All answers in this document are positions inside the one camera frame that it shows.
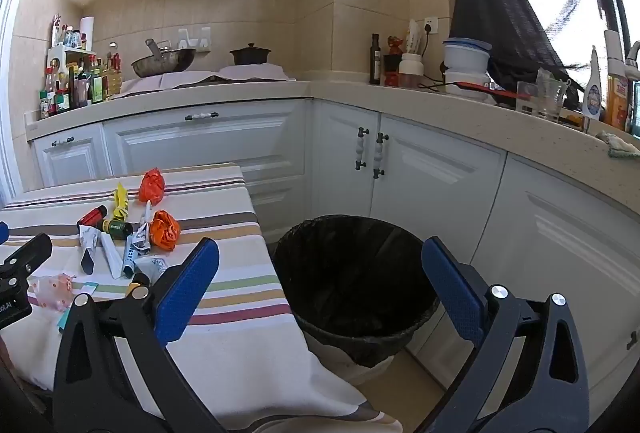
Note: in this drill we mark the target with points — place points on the black lidded pot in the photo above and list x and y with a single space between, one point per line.
250 55

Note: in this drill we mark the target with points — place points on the yellow wrapper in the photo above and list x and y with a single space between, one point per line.
120 203

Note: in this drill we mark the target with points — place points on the dark mesh curtain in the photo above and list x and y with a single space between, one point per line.
495 13

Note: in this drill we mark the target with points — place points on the white jar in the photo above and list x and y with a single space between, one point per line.
411 70

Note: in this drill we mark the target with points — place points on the white plastic packet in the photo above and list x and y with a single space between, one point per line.
414 38

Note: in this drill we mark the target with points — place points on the steel wok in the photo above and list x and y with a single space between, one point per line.
165 63

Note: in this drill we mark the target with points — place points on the clear blue packet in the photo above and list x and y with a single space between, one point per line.
152 267

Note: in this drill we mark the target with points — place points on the beige kitchen countertop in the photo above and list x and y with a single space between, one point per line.
350 93

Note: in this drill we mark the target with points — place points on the white tube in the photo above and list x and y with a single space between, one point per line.
111 255

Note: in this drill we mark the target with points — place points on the green bottle yellow label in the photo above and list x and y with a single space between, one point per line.
119 229

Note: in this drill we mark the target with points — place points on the white spice rack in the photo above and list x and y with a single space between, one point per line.
65 49

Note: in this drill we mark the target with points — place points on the dark oil bottle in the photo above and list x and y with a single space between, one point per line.
375 63

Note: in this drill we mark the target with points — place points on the black container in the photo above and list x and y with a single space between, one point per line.
391 70

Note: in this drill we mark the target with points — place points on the yellow orange bottle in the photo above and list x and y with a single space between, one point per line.
617 98

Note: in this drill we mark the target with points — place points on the wide white cabinet drawer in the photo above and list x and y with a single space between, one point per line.
200 138

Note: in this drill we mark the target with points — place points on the glass measuring cup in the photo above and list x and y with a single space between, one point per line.
552 98

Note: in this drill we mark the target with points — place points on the white stacked containers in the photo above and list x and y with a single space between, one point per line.
467 55

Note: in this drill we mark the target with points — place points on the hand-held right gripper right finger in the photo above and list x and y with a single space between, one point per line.
452 293

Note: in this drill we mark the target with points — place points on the white knotted wrapper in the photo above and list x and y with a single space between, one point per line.
142 238

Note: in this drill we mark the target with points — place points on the group of condiment bottles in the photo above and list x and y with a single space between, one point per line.
95 85

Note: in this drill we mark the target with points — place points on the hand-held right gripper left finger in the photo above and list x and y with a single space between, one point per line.
185 293

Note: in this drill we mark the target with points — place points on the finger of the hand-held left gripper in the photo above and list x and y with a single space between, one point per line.
30 253
3 233

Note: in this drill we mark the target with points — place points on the plain white bowl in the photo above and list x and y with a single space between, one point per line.
465 85

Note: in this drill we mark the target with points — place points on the orange plastic bag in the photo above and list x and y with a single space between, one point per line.
152 185
165 230

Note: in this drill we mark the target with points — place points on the pale rag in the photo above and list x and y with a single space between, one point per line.
620 144

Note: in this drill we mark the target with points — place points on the red bottle black cap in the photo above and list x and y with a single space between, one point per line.
92 216

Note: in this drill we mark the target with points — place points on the white wall socket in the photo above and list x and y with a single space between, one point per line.
431 25

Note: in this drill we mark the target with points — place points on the light blue tube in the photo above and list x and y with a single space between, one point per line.
129 258

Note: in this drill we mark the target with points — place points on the paper towel roll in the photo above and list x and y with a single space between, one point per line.
87 33

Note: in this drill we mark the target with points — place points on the small white cabinet door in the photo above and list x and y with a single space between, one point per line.
70 160

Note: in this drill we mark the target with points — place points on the metal faucet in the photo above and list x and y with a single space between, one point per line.
634 55

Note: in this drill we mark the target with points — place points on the white lower cabinet panel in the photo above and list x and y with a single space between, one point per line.
280 198

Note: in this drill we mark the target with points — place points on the white packet dark end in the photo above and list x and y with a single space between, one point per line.
89 245

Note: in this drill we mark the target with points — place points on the striped tablecloth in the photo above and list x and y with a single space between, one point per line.
225 263

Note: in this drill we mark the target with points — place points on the trash bin with black liner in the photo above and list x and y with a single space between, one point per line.
350 273

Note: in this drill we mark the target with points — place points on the white stove cover cloth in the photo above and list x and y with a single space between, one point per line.
200 80

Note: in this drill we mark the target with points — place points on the white bottle blue label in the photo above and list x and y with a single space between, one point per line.
593 93

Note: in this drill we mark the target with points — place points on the small red object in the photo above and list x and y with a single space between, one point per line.
396 45

